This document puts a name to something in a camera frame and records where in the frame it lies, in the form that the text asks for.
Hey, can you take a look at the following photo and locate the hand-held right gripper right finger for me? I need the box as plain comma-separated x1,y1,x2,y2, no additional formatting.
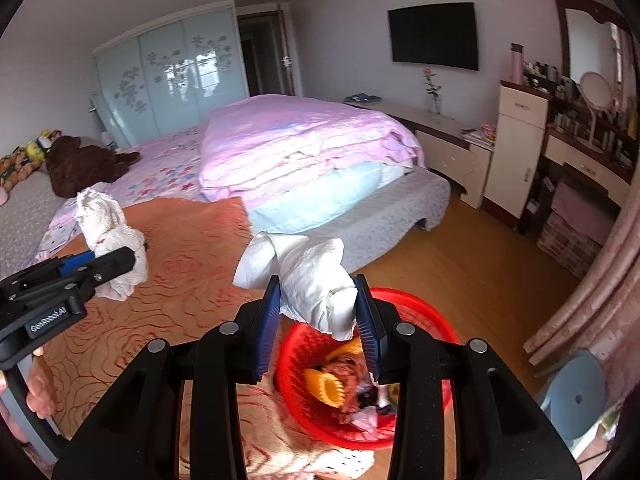
352,274,583,480

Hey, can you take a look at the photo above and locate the cream dressing table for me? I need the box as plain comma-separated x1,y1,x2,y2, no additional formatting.
542,95,637,212

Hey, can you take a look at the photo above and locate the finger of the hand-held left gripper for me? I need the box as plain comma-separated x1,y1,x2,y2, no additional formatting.
75,246,137,287
56,250,97,277

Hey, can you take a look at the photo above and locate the brick pattern storage box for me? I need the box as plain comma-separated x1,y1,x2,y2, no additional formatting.
539,212,604,281

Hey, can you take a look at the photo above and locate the row of cosmetic bottles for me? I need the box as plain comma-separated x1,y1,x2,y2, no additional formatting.
522,60,640,171

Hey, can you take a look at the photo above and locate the blue round stool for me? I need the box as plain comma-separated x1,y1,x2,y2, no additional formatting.
537,349,607,439

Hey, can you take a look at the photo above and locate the red plastic basket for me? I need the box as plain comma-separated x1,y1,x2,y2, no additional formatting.
276,287,463,451

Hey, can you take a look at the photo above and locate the pink folded cloth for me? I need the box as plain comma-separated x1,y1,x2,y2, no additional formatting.
550,182,619,244

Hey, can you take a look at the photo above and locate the pink quilt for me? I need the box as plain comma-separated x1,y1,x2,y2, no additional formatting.
198,94,426,211

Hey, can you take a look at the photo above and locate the round white vanity mirror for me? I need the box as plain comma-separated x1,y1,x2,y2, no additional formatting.
577,71,614,154

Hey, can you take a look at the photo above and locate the grey upholstered bed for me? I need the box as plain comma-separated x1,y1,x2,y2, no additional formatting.
0,125,453,281

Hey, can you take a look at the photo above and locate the tiger plush toy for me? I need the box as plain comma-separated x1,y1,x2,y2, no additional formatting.
0,147,44,192

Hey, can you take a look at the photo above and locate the wooden frame wall mirror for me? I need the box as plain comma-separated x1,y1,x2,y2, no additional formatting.
554,0,635,88

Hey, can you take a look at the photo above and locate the yellow foam packing sheet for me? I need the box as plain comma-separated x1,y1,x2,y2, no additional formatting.
304,337,364,409

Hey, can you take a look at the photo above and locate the white cloth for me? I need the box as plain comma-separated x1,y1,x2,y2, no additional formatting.
232,231,359,338
75,187,149,302

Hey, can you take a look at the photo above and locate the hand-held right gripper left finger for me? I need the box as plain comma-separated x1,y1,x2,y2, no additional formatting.
52,275,282,480

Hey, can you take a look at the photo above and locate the pink box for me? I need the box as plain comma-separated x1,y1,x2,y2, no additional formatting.
462,122,499,149

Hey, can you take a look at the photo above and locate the pink thermos bottle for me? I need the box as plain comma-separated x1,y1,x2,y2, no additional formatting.
509,43,525,86

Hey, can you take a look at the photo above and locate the orange rose pattern blanket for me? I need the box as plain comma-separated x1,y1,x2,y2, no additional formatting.
30,195,376,480

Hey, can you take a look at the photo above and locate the person's left hand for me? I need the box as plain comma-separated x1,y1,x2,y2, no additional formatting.
0,342,57,448

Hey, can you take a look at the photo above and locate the glass door wardrobe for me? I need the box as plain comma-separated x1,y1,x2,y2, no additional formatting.
92,0,251,149

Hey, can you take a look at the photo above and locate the rose in glass vase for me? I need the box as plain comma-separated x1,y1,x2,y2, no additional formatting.
422,67,444,116

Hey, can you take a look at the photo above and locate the low cream cabinet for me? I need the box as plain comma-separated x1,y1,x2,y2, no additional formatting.
345,97,494,211

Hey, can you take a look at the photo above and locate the floral pink bed sheet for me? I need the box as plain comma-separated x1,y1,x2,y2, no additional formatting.
47,125,211,233

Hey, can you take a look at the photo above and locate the pink curtain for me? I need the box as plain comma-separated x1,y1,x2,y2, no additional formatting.
522,182,640,367

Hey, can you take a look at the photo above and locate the brown teddy bear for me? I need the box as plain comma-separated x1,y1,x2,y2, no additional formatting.
46,135,142,198

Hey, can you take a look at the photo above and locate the brown crumpled wrapper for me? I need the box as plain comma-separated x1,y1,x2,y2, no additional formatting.
322,352,374,413

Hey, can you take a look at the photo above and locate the black wall television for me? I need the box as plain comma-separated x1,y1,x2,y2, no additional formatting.
387,2,480,72

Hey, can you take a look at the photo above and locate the light blue pillow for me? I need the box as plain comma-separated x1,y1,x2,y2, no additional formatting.
247,160,416,236

